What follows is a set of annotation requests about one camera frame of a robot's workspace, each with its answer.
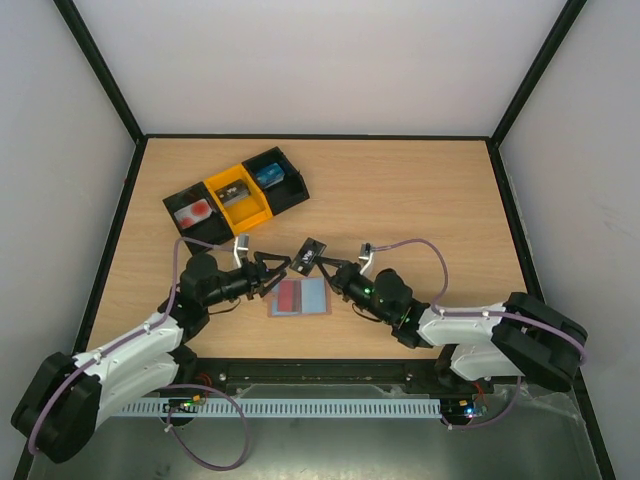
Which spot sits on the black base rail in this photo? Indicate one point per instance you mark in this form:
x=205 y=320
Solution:
x=422 y=376

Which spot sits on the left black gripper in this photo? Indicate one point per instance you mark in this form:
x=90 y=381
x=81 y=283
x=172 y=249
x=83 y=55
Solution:
x=255 y=272

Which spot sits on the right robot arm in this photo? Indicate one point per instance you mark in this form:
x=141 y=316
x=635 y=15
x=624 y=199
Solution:
x=521 y=336

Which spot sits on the grey metal front plate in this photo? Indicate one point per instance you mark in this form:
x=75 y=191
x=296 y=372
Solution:
x=527 y=434

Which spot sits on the blue card stack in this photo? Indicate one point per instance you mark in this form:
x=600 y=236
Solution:
x=269 y=175

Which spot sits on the light blue cable duct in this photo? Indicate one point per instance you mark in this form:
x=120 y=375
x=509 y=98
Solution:
x=287 y=408

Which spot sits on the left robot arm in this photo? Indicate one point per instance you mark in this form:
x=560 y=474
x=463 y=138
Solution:
x=70 y=396

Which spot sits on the black bin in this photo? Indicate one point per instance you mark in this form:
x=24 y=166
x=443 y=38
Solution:
x=287 y=194
x=215 y=230

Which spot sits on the black VIP card stack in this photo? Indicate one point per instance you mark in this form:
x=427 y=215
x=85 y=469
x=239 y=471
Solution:
x=233 y=193

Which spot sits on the right black bin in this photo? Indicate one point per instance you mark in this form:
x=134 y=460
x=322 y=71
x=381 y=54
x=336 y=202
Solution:
x=287 y=194

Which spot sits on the black enclosure frame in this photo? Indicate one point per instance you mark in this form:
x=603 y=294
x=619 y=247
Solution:
x=85 y=41

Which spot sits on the white red circle card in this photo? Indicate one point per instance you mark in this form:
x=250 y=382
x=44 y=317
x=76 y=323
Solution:
x=289 y=297

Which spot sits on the yellow middle bin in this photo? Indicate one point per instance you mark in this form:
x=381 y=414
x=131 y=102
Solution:
x=243 y=212

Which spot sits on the white red card stack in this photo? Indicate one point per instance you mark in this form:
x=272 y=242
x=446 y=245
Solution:
x=193 y=213

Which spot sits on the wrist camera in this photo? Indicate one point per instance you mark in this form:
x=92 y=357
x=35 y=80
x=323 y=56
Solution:
x=366 y=259
x=240 y=250

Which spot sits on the left black bin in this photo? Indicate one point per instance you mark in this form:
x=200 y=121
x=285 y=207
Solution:
x=215 y=230

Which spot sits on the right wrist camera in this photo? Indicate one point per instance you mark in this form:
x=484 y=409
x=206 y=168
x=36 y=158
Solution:
x=366 y=259

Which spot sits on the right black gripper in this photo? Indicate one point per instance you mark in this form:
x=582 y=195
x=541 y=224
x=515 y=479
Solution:
x=335 y=274

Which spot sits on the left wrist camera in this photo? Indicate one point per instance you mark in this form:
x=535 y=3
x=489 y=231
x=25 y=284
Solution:
x=240 y=250

